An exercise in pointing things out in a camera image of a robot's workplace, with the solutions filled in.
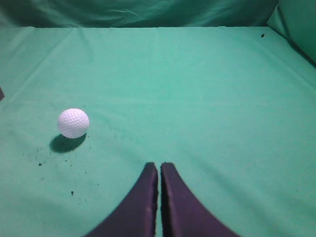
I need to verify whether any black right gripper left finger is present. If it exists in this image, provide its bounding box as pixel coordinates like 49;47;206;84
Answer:
86;162;158;237

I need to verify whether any black cube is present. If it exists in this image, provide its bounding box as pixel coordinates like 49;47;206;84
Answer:
0;87;5;101

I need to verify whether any white dimpled golf ball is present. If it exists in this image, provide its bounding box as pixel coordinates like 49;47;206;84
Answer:
57;108;90;139

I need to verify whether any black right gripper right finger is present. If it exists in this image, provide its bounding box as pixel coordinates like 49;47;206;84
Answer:
160;162;238;237

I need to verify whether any green table cloth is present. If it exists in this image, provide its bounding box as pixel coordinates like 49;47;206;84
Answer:
0;27;316;237

